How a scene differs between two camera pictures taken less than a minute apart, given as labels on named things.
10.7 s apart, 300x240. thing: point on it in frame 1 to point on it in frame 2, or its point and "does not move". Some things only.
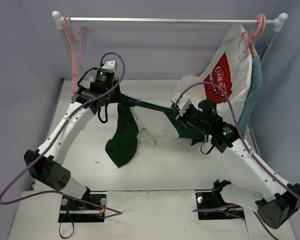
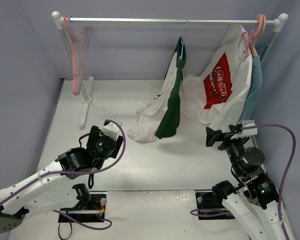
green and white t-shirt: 137,119 to 158,112
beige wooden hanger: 251,46 does not move
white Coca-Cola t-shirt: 228,72 does not move
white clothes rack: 278,23 does not move
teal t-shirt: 256,83 does not move
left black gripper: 117,93 to 90,136
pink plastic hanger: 247,40 does not move
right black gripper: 183,116 to 225,136
